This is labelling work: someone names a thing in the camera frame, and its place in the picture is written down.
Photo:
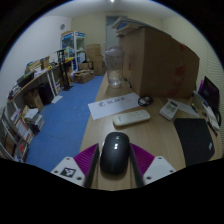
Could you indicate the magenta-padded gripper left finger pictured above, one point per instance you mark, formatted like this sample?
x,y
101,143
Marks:
x,y
68,168

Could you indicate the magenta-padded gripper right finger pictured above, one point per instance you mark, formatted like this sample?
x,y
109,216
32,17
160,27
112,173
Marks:
x,y
158,168

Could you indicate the black computer mouse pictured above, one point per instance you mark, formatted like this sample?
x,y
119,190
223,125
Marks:
x,y
115,153

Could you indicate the black mouse pad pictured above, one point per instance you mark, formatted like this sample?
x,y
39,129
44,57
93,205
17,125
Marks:
x,y
195,141

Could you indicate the slim white remote control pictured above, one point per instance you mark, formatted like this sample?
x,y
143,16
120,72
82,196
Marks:
x,y
131,118

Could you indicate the white bookshelf unit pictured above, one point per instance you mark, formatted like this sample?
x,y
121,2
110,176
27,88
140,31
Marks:
x,y
16,133

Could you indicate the white paper with writing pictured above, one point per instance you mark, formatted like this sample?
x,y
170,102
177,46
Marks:
x,y
106,106

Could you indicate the black bin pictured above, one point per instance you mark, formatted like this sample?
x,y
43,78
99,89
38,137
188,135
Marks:
x,y
45,93

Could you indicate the dark monitor screen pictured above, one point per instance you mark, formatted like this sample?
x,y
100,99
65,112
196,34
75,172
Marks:
x,y
210,91

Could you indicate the open cardboard box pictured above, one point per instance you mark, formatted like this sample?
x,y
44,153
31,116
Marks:
x,y
83,76

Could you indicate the black floor stand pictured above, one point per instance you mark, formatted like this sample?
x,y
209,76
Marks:
x,y
64,71

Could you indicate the large brown cardboard box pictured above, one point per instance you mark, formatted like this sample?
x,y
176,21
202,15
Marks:
x,y
156,63

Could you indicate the clear plastic jar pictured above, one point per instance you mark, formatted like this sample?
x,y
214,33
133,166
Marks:
x,y
114,68

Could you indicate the stacked cardboard boxes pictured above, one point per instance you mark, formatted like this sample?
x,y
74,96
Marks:
x,y
94,55

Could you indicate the glass-door display cabinet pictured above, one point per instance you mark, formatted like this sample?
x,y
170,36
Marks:
x,y
72,50

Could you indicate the window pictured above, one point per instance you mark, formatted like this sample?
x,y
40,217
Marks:
x,y
111,31

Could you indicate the grey flat board stack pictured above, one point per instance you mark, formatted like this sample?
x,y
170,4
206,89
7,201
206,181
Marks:
x,y
128,25

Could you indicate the ceiling light tube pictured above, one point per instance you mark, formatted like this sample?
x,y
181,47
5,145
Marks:
x,y
112,1

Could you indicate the wooden wall desk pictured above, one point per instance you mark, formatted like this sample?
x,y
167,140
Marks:
x,y
36,76

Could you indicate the round wall clock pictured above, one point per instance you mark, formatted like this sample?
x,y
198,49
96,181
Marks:
x,y
62,26

